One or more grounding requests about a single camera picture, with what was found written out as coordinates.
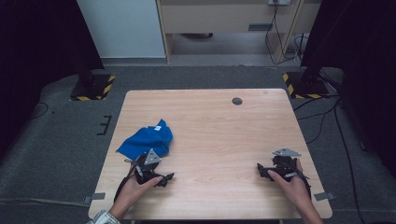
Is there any person's right hand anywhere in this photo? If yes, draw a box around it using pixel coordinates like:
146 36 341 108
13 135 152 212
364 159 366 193
267 158 313 208

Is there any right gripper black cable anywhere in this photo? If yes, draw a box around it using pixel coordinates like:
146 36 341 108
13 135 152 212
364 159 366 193
288 167 313 200

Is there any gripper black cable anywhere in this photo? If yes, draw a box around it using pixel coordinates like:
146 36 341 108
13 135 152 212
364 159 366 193
288 167 313 200
113 159 139 203

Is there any white cabinet panel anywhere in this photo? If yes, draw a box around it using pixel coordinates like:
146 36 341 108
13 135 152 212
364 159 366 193
76 0 167 60

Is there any person's left hand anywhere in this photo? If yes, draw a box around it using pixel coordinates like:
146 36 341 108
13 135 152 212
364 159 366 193
113 175 163 216

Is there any blue cloth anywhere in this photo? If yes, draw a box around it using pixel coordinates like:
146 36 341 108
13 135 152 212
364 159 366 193
116 119 174 162

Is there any black floor tape mark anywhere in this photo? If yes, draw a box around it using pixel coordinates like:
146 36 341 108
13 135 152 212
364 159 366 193
95 114 113 136

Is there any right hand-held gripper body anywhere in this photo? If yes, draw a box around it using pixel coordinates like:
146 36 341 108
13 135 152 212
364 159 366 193
268 147 303 182

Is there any thin black floor cable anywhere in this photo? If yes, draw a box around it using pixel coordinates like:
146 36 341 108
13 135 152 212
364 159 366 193
29 101 50 120

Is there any striped black stand base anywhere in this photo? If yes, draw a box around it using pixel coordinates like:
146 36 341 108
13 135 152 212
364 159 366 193
69 73 117 102
282 71 331 100

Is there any light wooden desk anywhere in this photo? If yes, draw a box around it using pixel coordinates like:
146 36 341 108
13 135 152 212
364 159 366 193
155 0 322 64

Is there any grey desk label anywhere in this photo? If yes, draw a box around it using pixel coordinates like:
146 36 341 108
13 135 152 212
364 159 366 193
247 22 275 33

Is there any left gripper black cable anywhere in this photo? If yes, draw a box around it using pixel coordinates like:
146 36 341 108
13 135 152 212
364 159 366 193
113 159 139 203

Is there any black curtain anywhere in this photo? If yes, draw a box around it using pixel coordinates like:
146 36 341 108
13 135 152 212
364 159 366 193
300 0 396 171
0 0 106 158

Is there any grey tape strip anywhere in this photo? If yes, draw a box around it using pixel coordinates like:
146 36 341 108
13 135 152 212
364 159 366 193
81 192 107 206
313 191 337 202

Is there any long black floor cable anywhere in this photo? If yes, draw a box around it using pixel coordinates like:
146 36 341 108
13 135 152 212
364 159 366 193
332 99 363 224

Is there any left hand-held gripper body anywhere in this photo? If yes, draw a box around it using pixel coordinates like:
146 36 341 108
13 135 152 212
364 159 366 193
132 148 163 186

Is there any black hanging power cable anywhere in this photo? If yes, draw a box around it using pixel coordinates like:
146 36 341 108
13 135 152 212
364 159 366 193
264 3 302 66

